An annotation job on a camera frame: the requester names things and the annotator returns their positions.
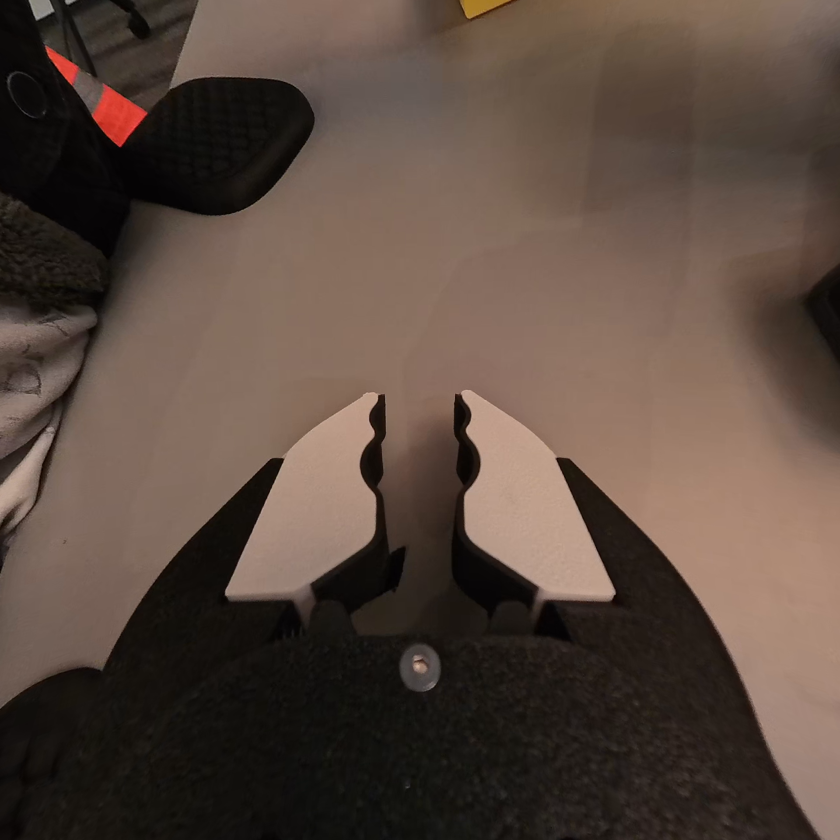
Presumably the black battery charging case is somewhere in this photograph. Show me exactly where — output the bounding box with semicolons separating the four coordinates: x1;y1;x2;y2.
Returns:
804;262;840;365

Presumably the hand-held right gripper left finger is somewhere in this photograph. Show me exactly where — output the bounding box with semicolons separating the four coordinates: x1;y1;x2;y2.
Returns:
224;392;408;624

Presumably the black chair base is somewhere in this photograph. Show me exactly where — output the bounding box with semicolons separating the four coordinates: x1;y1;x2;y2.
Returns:
39;0;153;73

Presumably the black chair armrest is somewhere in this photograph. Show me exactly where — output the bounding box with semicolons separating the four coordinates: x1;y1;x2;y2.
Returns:
121;77;316;216

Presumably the dark grey fleece garment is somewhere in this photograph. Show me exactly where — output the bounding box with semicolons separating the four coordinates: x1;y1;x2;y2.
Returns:
0;193;111;312

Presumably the black jacket orange stripe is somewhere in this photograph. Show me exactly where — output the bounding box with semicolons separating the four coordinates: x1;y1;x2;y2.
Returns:
0;0;151;258

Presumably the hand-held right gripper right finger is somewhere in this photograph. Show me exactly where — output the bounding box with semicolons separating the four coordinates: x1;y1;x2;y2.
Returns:
453;389;618;626

